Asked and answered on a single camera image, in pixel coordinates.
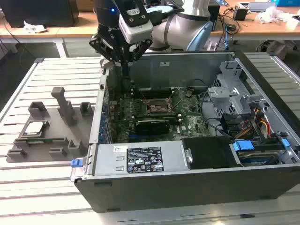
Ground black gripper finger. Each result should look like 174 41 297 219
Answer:
126 38 153 78
89 32 126 78

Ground thin metal locking lever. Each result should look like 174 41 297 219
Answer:
166 88 181 101
173 97 187 111

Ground metal socket cover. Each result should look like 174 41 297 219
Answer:
165 96 176 111

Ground silver green CPU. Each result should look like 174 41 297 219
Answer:
24 121 45 135

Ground CPU socket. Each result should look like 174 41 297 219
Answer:
145 97 176 117

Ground brown cardboard box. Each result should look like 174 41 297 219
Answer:
76 0 97 12

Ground wooden desk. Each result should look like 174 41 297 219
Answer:
0 0 300 57

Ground black computer tower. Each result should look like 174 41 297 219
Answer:
0 0 79 28

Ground white crumpled paper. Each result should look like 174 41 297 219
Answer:
23 20 47 33

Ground black graphics card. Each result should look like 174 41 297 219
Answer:
135 118 170 136

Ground green motherboard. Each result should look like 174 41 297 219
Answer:
106 86 211 143

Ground silver metal drive cage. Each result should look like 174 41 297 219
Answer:
207 60 270 118

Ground small black box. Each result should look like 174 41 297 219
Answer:
233 7 249 21

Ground grey parts rack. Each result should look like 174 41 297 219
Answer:
6 86 97 164

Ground green RAM stick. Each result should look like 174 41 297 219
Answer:
26 138 56 144

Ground grey power supply unit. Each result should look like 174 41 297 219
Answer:
92 141 188 177

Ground grey laptop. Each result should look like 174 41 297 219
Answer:
247 1 278 13

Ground clear plastic bag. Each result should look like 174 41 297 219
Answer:
256 6 285 24

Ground hard disk in blue carrier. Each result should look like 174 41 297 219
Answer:
231 139 282 167

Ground white box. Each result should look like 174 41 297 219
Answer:
278 13 300 30

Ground black grey PC case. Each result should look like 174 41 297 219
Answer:
70 50 300 213

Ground grey case latch handle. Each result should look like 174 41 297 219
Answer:
100 58 115 70

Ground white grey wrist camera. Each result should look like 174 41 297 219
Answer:
118 0 153 44

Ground blue cable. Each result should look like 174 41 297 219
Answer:
224 22 230 51

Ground black cable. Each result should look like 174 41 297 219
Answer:
201 91 233 138

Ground orange yellow power wires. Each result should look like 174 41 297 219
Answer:
234 107 272 141

